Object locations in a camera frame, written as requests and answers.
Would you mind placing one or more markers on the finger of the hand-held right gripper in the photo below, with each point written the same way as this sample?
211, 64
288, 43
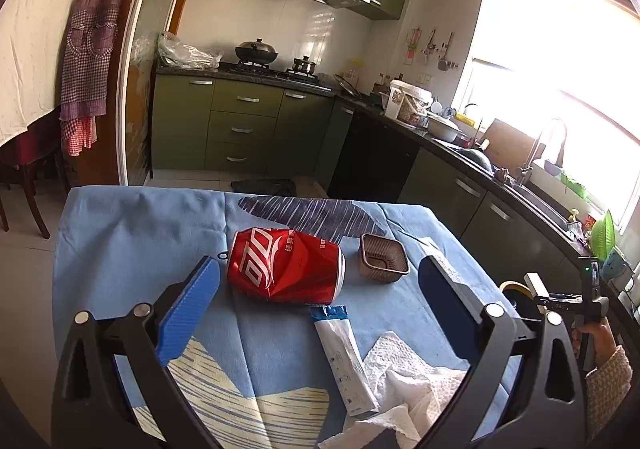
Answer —
536, 285

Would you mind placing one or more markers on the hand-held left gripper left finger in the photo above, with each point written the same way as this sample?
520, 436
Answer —
190, 309

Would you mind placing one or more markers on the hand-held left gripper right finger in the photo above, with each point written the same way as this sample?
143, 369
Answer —
450, 304

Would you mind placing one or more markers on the dark bin with yellow rim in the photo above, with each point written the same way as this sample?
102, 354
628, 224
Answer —
512, 285

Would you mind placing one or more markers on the red soda can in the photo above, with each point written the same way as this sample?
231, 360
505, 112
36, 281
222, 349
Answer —
290, 269

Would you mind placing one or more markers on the person's right hand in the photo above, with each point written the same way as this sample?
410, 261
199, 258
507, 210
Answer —
602, 339

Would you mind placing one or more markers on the pale ceramic mug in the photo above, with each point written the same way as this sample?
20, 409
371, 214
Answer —
617, 269

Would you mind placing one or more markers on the green colander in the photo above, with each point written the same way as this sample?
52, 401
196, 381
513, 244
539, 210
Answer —
605, 231

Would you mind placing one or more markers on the brown plastic tray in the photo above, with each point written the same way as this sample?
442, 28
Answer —
385, 269

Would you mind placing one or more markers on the white paper towel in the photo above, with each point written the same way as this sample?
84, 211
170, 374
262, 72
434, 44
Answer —
400, 379

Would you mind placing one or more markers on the blue star print tablecloth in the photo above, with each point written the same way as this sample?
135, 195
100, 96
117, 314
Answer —
125, 239

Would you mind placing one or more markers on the green base cabinet row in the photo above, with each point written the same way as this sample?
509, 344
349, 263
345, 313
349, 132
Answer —
450, 189

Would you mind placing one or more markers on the white packet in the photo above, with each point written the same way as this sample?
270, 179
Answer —
345, 364

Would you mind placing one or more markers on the steel sink faucet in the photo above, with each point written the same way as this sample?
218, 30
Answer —
532, 154

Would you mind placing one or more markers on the brown cutting board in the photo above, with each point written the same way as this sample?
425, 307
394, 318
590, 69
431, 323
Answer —
510, 146

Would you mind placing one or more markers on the white enamel pot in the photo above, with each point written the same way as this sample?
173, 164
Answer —
442, 128

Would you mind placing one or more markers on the green base cabinet with drawers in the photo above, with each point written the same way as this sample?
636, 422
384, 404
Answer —
240, 124

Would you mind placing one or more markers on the white plastic bucket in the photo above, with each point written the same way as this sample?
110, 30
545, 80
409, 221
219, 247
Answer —
407, 101

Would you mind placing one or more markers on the dark wooden chair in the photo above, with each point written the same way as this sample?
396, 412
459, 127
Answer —
30, 154

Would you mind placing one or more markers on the glass pot lid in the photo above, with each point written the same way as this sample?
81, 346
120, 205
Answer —
347, 86

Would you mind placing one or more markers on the black gas stove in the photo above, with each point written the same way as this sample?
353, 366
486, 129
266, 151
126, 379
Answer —
260, 72

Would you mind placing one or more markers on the clear plastic bag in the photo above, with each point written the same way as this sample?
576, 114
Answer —
187, 54

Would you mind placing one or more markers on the hanging kitchen utensils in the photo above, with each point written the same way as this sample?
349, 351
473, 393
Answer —
432, 49

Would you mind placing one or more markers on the black wok with lid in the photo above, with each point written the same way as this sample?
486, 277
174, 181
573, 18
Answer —
256, 51

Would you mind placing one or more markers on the purple checked apron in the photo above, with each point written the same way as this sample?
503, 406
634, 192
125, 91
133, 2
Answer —
90, 59

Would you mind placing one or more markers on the white hanging sheet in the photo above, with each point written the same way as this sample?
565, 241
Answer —
40, 54

